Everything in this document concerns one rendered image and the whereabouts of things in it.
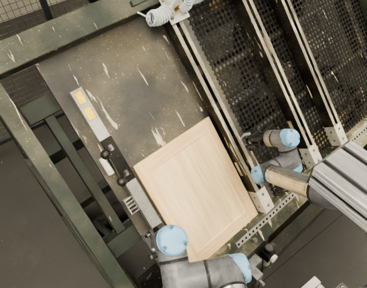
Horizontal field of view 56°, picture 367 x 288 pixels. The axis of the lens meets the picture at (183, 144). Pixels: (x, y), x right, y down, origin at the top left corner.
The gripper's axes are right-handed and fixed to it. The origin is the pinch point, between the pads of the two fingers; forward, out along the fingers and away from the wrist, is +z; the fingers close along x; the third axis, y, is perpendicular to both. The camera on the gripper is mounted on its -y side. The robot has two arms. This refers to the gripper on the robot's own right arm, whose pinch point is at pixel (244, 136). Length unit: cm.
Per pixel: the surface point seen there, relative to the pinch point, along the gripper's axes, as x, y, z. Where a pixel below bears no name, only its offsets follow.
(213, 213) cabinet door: 22.0, 34.0, 0.3
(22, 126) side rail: -54, 85, -4
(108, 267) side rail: 9, 86, -4
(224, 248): 38, 39, -3
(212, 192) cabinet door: 13.1, 29.4, 0.4
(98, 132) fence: -38, 62, -2
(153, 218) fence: 5, 60, -2
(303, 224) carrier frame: 96, -41, 43
